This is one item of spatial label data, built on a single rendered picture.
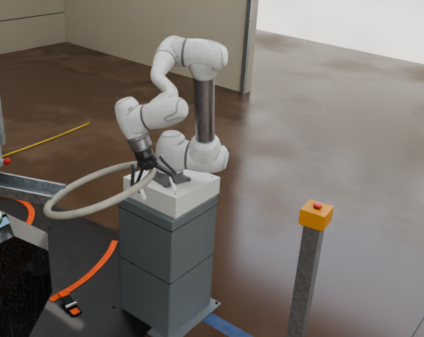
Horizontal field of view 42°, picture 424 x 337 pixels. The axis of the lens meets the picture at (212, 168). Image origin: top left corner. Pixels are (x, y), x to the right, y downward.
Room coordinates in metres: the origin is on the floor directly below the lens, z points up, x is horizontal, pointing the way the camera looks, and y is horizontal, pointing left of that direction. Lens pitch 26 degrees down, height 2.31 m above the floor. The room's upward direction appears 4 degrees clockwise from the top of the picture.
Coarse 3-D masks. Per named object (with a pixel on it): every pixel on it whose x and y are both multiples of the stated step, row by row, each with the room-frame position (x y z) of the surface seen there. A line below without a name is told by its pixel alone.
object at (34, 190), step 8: (0, 176) 2.18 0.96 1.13; (8, 176) 2.17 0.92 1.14; (16, 176) 2.16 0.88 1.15; (0, 184) 2.16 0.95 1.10; (8, 184) 2.16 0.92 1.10; (16, 184) 2.16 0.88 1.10; (24, 184) 2.15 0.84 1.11; (32, 184) 2.14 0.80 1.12; (40, 184) 2.13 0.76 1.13; (48, 184) 2.11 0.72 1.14; (56, 184) 2.10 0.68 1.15; (0, 192) 2.06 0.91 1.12; (8, 192) 2.04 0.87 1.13; (16, 192) 2.03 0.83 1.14; (24, 192) 2.02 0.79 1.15; (32, 192) 2.02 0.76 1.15; (40, 192) 2.10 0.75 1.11; (48, 192) 2.10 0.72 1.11; (56, 192) 2.10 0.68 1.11; (24, 200) 2.02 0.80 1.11; (32, 200) 2.01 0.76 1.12; (40, 200) 2.00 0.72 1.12
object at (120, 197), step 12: (108, 168) 2.20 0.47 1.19; (120, 168) 2.20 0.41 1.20; (84, 180) 2.16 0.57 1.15; (144, 180) 1.89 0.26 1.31; (60, 192) 2.06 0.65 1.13; (132, 192) 1.82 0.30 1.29; (48, 204) 1.94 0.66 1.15; (96, 204) 1.76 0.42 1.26; (108, 204) 1.76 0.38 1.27; (48, 216) 1.81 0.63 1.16; (60, 216) 1.77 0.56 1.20; (72, 216) 1.75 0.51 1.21
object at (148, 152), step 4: (148, 148) 1.98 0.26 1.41; (136, 152) 1.97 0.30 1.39; (140, 152) 1.96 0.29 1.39; (144, 152) 1.96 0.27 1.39; (148, 152) 1.97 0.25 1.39; (152, 152) 1.99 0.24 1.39; (136, 156) 1.97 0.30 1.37; (140, 156) 1.96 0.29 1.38; (144, 156) 1.96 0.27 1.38; (148, 156) 1.96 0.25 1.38; (152, 156) 1.98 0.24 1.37; (140, 160) 1.98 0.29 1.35; (144, 160) 1.98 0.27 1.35; (148, 160) 1.98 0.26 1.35; (152, 160) 1.98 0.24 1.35; (156, 160) 1.99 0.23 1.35; (140, 164) 1.98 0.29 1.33; (148, 164) 1.98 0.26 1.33; (144, 168) 1.98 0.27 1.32; (148, 168) 1.98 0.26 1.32; (152, 168) 1.98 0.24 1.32
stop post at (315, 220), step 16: (304, 208) 2.15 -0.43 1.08; (320, 208) 2.16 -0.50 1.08; (304, 224) 2.13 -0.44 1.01; (320, 224) 2.09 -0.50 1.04; (304, 240) 2.14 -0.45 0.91; (320, 240) 2.15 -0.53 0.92; (304, 256) 2.14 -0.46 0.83; (304, 272) 2.13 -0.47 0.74; (304, 288) 2.12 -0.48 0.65; (304, 304) 2.12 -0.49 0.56; (304, 320) 2.11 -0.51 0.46; (288, 336) 2.14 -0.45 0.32; (304, 336) 2.16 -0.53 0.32
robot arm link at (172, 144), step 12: (168, 132) 2.70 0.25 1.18; (180, 132) 2.71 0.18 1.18; (156, 144) 2.68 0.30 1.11; (168, 144) 2.63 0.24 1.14; (180, 144) 2.64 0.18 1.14; (168, 156) 2.62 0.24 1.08; (180, 156) 2.61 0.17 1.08; (156, 168) 2.65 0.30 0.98; (168, 168) 2.61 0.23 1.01; (180, 168) 2.62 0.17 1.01
